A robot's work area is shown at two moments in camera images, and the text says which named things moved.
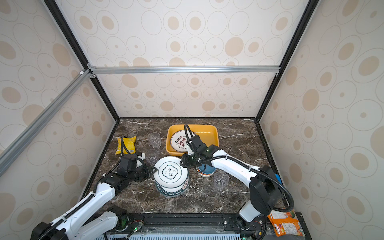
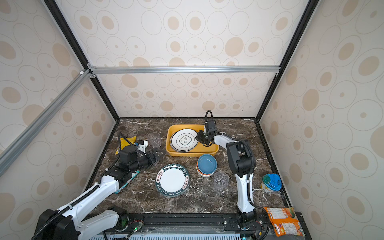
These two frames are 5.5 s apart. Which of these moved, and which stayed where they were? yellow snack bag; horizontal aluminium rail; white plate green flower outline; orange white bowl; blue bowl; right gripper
Moved: right gripper; white plate green flower outline
Stayed: blue bowl; yellow snack bag; horizontal aluminium rail; orange white bowl
